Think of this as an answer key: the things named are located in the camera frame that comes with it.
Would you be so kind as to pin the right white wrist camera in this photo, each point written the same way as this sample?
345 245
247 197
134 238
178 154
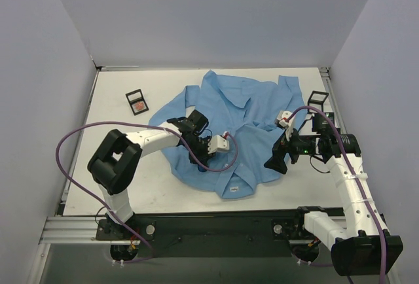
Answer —
286 121

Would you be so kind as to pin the aluminium front rail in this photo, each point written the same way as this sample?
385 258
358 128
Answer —
69 230

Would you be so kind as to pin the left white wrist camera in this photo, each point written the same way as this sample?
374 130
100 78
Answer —
218 144

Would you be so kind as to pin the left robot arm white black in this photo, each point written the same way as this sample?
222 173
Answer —
114 163

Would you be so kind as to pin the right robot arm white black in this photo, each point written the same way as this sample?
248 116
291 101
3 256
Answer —
364 246

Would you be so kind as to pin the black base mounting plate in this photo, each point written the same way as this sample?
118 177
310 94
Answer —
231 234

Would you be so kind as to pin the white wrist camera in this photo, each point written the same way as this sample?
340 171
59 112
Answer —
286 121
218 144

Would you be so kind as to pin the blue button-up shirt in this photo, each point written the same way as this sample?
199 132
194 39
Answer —
247 109

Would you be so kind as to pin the left black rectangular frame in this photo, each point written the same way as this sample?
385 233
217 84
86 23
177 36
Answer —
134 97

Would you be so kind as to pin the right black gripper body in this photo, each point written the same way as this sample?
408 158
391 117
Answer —
287 150

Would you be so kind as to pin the red maple leaf brooch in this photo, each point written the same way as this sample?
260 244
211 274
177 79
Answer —
140 105

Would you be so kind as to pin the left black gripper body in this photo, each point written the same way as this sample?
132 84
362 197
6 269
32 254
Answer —
199 152

